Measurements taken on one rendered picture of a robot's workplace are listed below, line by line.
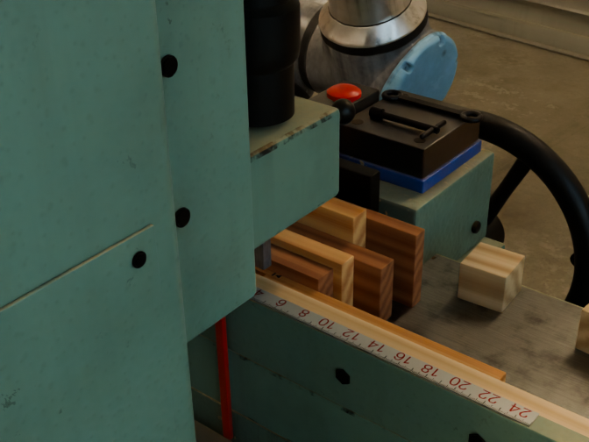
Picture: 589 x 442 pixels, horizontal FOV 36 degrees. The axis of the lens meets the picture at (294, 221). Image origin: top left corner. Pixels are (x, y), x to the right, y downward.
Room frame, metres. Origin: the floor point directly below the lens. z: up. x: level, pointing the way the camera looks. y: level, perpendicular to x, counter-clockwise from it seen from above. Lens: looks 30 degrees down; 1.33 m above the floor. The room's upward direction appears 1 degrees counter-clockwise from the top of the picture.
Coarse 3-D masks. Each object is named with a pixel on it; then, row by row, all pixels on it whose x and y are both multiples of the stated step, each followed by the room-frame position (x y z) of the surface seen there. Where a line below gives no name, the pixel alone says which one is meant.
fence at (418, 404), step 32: (256, 320) 0.52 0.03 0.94; (288, 320) 0.50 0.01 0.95; (256, 352) 0.52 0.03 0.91; (288, 352) 0.50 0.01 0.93; (320, 352) 0.49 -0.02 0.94; (352, 352) 0.47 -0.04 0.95; (320, 384) 0.49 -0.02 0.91; (352, 384) 0.47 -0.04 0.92; (384, 384) 0.46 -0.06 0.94; (416, 384) 0.44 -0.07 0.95; (384, 416) 0.45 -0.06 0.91; (416, 416) 0.44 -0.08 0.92; (448, 416) 0.43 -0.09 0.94; (480, 416) 0.41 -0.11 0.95
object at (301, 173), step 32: (256, 128) 0.56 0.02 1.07; (288, 128) 0.56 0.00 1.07; (320, 128) 0.57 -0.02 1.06; (256, 160) 0.52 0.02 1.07; (288, 160) 0.55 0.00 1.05; (320, 160) 0.57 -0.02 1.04; (256, 192) 0.52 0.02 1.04; (288, 192) 0.55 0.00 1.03; (320, 192) 0.57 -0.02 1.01; (256, 224) 0.52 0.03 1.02; (288, 224) 0.55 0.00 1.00
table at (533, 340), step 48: (480, 240) 0.74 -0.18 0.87; (432, 288) 0.62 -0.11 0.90; (528, 288) 0.61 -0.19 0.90; (432, 336) 0.55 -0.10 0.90; (480, 336) 0.55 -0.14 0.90; (528, 336) 0.55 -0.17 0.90; (576, 336) 0.55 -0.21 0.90; (192, 384) 0.57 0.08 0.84; (240, 384) 0.53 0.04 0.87; (288, 384) 0.51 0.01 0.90; (528, 384) 0.50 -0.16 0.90; (576, 384) 0.49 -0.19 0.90; (288, 432) 0.51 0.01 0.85; (336, 432) 0.48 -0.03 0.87; (384, 432) 0.45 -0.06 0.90
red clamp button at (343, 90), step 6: (336, 84) 0.75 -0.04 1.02; (342, 84) 0.75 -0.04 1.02; (348, 84) 0.75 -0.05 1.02; (330, 90) 0.74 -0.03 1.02; (336, 90) 0.73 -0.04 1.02; (342, 90) 0.73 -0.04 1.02; (348, 90) 0.73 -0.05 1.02; (354, 90) 0.73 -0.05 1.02; (360, 90) 0.74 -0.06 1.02; (330, 96) 0.73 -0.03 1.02; (336, 96) 0.73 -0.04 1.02; (342, 96) 0.73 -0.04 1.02; (348, 96) 0.73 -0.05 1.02; (354, 96) 0.73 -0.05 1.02; (360, 96) 0.73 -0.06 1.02
